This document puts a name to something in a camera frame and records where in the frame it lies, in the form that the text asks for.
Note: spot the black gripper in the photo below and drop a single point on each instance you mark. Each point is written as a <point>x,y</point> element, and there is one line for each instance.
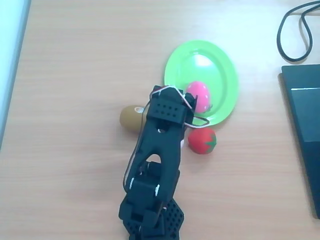
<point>192,101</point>

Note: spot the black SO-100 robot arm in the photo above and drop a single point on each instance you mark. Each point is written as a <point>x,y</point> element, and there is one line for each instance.
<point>160,150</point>

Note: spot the green plastic plate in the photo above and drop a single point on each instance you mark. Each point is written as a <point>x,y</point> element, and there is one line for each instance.
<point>200,60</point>

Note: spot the pink plush strawberry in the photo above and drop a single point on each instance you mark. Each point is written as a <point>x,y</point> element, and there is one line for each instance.
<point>201,93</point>

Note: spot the red toy tomato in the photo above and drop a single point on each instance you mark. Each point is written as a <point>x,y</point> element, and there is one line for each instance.
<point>200,140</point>

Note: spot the brown kiwi with sticker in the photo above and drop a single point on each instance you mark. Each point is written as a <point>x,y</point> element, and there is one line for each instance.
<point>130,118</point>

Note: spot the black laptop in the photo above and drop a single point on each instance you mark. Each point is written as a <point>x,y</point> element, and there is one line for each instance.
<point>307,112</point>

